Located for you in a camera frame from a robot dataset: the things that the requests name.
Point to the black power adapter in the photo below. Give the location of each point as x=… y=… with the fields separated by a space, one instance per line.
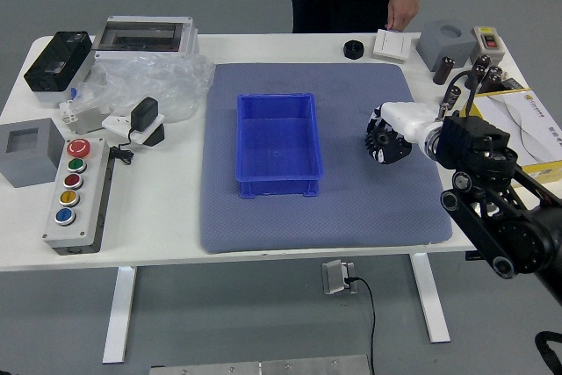
x=144 y=113

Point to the person's left hand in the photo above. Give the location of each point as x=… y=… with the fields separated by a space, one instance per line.
x=403 y=10

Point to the white socket plate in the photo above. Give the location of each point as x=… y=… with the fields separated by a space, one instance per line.
x=115 y=124

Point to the silver floor outlet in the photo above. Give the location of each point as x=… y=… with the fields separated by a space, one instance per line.
x=336 y=276

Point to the clear-lid white distribution box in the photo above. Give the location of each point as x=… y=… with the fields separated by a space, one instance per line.
x=140 y=37

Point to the black-lid grey enclosure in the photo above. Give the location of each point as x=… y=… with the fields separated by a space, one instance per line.
x=57 y=63

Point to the dark brown capacitor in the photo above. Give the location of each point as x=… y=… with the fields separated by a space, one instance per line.
x=482 y=61
x=443 y=69
x=479 y=73
x=492 y=79
x=455 y=93

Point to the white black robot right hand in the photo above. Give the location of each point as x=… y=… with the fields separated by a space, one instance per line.
x=406 y=118

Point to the blue plastic box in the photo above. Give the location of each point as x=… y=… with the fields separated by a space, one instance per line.
x=276 y=142

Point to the small black flat part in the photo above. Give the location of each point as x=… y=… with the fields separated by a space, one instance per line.
x=513 y=84

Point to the white table leg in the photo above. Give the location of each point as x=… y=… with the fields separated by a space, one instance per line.
x=430 y=300
x=120 y=313

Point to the grey block with square hole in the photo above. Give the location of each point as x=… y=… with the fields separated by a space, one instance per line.
x=39 y=164

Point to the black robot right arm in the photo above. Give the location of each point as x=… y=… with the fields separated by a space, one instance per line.
x=474 y=138

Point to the grey-blue mat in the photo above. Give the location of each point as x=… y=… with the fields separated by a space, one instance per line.
x=329 y=217

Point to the grey five-button control box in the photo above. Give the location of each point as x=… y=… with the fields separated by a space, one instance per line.
x=88 y=199

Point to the black table height controller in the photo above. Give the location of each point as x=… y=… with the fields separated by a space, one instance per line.
x=472 y=255

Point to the silver metal plate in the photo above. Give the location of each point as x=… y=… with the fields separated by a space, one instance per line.
x=263 y=367

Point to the beige red-black switch box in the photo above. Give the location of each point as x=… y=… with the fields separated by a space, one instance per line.
x=488 y=43

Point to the grey block with round hole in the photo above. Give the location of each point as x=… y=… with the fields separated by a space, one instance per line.
x=443 y=48

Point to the white circuit breaker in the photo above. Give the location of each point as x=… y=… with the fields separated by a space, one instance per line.
x=85 y=122

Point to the black round knob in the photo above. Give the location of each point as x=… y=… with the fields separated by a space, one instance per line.
x=354 y=49

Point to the yellow white carton box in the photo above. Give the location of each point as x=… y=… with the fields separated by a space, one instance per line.
x=527 y=116

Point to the white wall switch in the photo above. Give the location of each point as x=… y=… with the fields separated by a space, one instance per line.
x=391 y=45

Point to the clear plastic bag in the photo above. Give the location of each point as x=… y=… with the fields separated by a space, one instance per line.
x=153 y=81

